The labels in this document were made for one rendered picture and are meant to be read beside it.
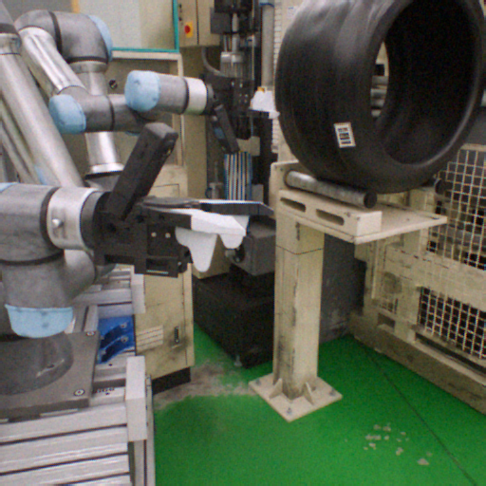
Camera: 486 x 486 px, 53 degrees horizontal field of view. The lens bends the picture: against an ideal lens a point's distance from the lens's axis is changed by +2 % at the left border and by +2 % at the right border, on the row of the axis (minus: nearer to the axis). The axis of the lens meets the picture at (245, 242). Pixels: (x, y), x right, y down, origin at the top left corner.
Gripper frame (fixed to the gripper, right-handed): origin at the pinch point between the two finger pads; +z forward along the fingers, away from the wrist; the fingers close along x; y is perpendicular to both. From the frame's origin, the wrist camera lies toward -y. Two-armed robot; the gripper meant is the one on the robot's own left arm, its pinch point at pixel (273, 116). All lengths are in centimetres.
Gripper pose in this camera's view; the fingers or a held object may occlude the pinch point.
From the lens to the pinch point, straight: 119.4
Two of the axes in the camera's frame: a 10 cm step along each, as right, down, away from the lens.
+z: 8.4, -0.6, 5.4
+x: -5.3, -2.8, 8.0
